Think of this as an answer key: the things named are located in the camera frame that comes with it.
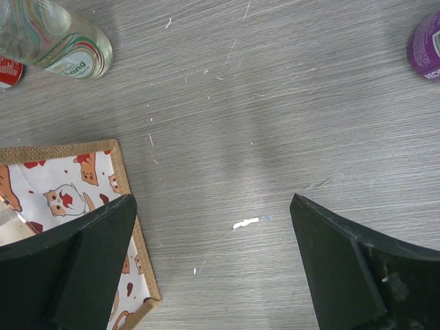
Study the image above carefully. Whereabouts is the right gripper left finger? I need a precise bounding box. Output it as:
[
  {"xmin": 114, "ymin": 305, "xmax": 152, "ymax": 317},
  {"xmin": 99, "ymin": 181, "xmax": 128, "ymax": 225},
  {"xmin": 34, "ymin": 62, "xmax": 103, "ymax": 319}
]
[{"xmin": 1, "ymin": 195, "xmax": 137, "ymax": 329}]

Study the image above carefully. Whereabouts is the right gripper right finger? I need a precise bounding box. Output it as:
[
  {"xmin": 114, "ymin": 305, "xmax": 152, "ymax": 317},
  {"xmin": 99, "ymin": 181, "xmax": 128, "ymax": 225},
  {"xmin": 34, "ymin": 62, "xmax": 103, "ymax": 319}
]
[{"xmin": 289, "ymin": 195, "xmax": 439, "ymax": 329}]

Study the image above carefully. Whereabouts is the burlap canvas tote bag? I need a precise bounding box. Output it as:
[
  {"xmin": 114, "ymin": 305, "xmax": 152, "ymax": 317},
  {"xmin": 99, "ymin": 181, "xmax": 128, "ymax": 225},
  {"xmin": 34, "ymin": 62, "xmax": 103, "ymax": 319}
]
[{"xmin": 1, "ymin": 139, "xmax": 161, "ymax": 329}]

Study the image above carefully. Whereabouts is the red soda can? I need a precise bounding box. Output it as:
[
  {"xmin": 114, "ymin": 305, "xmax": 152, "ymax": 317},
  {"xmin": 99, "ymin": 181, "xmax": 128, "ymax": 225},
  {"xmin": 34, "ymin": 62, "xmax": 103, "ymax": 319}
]
[{"xmin": 0, "ymin": 56, "xmax": 24, "ymax": 89}]

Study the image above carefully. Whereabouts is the purple can right side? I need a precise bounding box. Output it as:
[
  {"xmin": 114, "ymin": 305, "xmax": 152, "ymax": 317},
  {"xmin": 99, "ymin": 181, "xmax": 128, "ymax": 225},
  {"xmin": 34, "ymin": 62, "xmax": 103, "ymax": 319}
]
[{"xmin": 406, "ymin": 10, "xmax": 439, "ymax": 83}]

